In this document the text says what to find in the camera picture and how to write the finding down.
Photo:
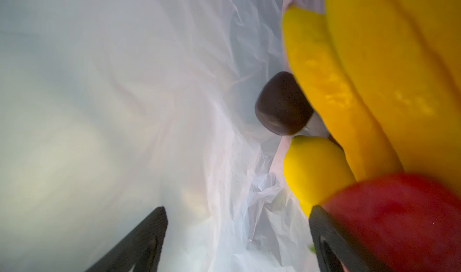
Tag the pink plastic bag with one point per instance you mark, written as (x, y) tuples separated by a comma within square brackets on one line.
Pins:
[(111, 108)]

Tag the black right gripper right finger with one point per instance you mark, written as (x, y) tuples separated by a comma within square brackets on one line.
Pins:
[(336, 249)]

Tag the yellow banana bunch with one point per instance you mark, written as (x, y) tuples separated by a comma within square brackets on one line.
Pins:
[(385, 77)]

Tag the yellow lemon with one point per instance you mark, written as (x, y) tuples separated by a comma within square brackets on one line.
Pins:
[(315, 169)]

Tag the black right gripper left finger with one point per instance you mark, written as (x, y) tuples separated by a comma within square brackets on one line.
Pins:
[(140, 249)]

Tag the dark purple passion fruit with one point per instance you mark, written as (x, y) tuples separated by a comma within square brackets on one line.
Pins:
[(282, 107)]

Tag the red yellow peach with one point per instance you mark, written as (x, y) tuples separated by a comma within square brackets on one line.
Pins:
[(411, 223)]

